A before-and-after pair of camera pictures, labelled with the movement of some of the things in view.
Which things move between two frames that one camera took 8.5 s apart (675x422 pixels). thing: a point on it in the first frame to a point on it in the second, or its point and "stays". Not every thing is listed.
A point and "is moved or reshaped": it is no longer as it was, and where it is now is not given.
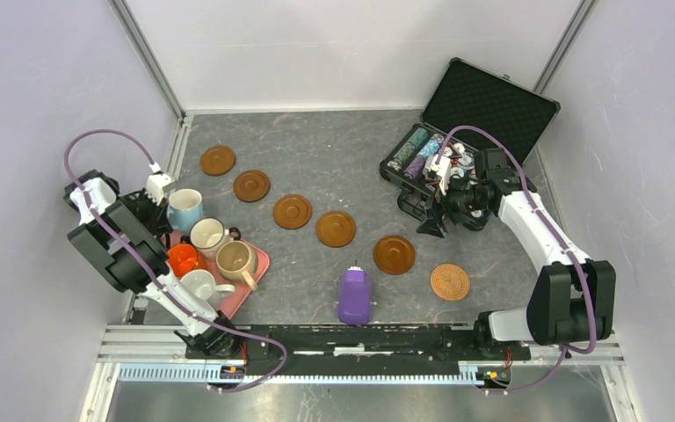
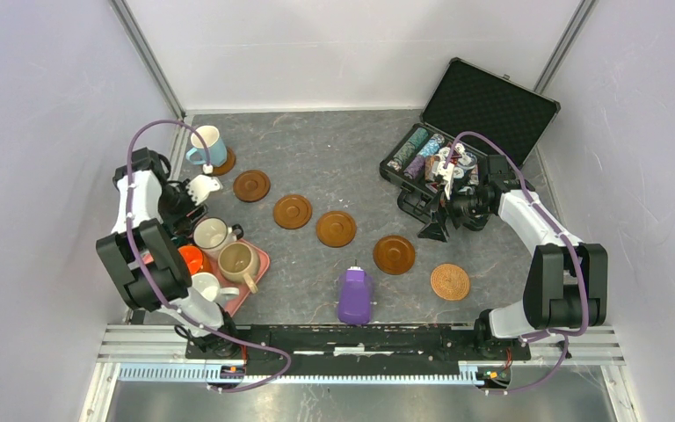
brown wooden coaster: x=394 y=255 stays
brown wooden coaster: x=336 y=229 stays
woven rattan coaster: x=450 y=281 stays
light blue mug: x=185 y=206 is moved or reshaped
